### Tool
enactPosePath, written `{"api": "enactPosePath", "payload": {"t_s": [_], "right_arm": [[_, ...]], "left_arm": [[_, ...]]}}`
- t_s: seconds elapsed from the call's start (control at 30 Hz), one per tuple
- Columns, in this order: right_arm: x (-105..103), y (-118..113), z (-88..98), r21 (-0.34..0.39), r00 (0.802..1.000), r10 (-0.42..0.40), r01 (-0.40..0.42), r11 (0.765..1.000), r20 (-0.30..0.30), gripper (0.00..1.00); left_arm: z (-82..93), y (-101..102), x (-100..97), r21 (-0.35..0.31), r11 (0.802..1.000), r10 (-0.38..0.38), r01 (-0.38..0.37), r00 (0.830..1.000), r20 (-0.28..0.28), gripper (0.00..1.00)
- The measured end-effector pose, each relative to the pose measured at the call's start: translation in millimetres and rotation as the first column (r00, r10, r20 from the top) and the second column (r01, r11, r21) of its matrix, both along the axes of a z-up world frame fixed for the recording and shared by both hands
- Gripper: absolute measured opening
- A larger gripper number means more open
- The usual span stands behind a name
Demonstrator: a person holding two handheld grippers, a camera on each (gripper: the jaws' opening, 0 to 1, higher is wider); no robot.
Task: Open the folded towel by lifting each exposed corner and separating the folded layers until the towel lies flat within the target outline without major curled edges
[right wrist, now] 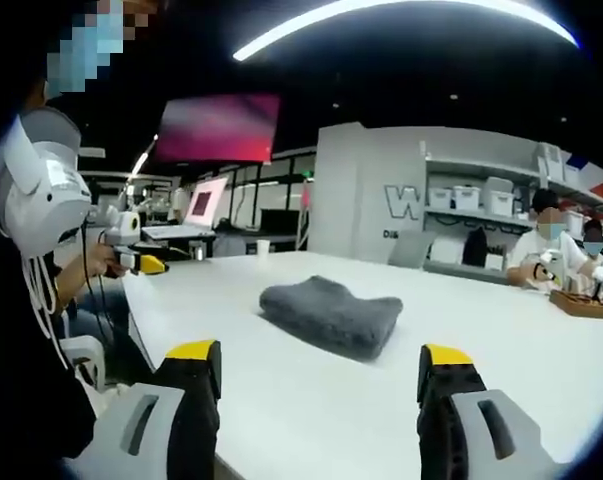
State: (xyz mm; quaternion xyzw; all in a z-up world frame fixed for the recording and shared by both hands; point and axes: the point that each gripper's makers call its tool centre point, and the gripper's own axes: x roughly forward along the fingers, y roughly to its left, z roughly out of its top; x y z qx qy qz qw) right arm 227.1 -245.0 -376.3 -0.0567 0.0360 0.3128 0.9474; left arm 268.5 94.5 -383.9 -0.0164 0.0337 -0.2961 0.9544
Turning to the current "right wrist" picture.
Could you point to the long ceiling light strip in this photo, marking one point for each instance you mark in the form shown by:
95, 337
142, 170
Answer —
406, 10

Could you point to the person's left hand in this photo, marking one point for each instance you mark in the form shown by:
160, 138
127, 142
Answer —
103, 260

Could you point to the person's legs in jeans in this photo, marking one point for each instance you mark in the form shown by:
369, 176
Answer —
103, 312

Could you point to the white paper cup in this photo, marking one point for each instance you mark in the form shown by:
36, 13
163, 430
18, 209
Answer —
263, 248

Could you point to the black monitor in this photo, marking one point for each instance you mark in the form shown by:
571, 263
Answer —
280, 222

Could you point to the hanging pink screen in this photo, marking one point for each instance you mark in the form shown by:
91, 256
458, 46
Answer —
216, 127

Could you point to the group of white storage boxes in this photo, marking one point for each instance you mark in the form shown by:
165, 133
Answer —
498, 197

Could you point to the open silver laptop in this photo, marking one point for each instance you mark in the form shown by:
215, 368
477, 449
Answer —
196, 212

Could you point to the person's dark clothed torso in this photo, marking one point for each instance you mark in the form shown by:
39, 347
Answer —
26, 390

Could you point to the white storage shelf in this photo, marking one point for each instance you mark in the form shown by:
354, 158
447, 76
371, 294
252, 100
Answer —
481, 220

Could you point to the black bag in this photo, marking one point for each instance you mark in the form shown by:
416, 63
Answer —
474, 246

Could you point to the grey towel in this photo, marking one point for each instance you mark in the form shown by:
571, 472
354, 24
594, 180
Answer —
331, 315

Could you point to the brown wooden tray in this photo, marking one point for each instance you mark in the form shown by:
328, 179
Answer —
578, 304

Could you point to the white plastic stool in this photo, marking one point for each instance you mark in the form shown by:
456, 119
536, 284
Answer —
83, 357

